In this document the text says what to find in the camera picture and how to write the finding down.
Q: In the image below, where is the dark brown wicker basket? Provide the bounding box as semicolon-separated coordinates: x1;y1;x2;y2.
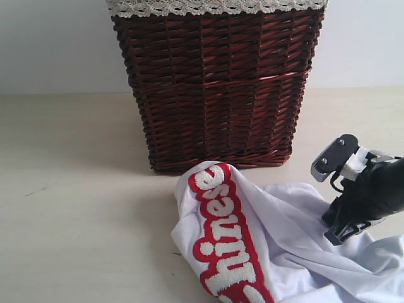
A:
112;8;324;173

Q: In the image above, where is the white t-shirt with red lettering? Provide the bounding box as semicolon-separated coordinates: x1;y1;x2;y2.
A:
172;161;403;302

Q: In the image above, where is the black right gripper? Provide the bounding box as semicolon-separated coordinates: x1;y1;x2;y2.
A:
321;159;403;245

